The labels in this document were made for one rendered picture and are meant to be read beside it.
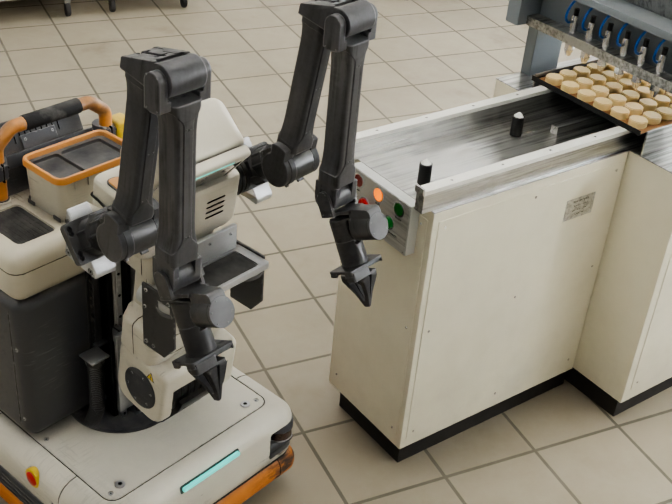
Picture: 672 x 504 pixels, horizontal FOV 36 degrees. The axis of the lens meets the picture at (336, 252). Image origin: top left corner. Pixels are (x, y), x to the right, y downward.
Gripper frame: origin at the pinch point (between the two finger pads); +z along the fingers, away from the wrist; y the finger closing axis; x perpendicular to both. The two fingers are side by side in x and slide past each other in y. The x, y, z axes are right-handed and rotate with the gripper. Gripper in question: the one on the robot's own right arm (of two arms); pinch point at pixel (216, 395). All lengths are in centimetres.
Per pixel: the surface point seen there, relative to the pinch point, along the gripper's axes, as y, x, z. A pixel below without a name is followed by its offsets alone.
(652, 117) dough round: 148, -17, -10
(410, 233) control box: 74, 10, -6
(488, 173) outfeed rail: 91, -3, -14
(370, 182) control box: 77, 21, -18
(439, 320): 82, 16, 21
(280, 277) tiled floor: 121, 119, 24
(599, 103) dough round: 145, -4, -17
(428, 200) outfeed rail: 74, 2, -14
